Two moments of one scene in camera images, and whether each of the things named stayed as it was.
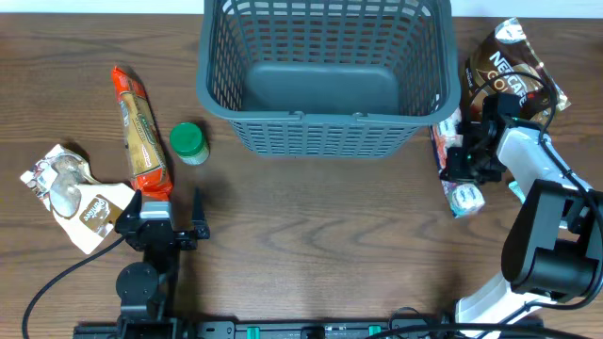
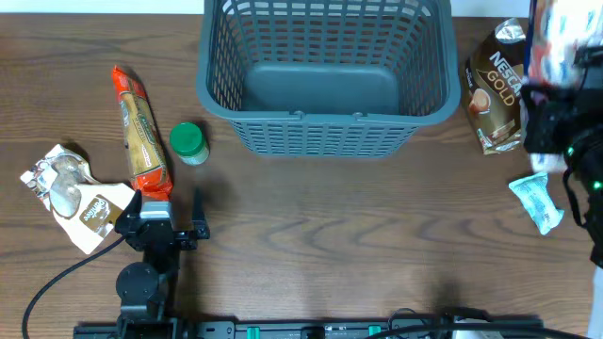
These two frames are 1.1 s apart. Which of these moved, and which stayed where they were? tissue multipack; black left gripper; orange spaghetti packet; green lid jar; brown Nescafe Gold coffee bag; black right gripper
Moved: tissue multipack; black right gripper
Stayed: brown Nescafe Gold coffee bag; orange spaghetti packet; green lid jar; black left gripper
